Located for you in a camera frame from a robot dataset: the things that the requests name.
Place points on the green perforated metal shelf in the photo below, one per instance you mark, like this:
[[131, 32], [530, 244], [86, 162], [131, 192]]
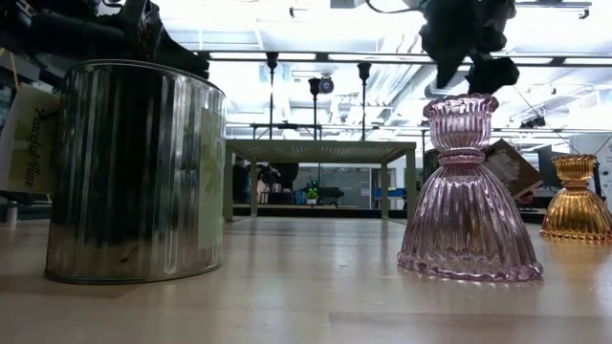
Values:
[[315, 150]]

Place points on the medium black candlestick holder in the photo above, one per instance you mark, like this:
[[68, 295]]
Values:
[[364, 70]]

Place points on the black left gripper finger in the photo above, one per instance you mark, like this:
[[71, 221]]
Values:
[[189, 59]]

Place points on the silver tin candle brown tag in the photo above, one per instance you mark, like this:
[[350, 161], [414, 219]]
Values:
[[511, 167]]

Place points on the amber ribbed glass candle holder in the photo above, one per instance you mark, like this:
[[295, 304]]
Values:
[[576, 210]]

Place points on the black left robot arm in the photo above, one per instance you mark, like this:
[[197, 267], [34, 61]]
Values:
[[62, 28]]

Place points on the small white cylinder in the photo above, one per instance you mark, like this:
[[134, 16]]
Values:
[[12, 213]]

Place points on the silver tin candle pale tag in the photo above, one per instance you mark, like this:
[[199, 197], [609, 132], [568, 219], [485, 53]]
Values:
[[134, 167]]

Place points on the tall black candlestick holder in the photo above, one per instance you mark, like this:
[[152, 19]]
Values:
[[271, 59]]

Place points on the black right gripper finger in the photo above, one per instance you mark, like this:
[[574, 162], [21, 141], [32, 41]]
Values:
[[492, 74], [447, 67]]

